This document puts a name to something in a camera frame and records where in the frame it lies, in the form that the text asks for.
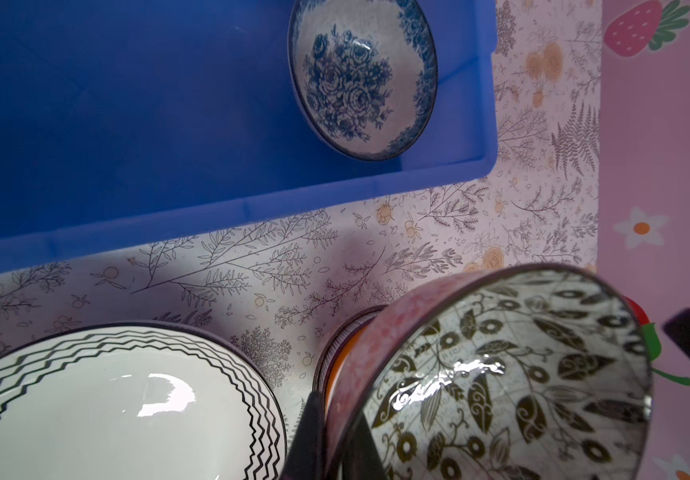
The white plate with patterned rim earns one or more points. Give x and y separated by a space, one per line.
138 400

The blue patterned bowl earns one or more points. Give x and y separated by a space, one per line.
365 73

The white bowl with orange outside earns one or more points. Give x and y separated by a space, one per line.
337 350

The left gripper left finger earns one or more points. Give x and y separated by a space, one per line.
305 456

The blue plastic bin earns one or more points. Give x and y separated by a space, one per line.
129 122

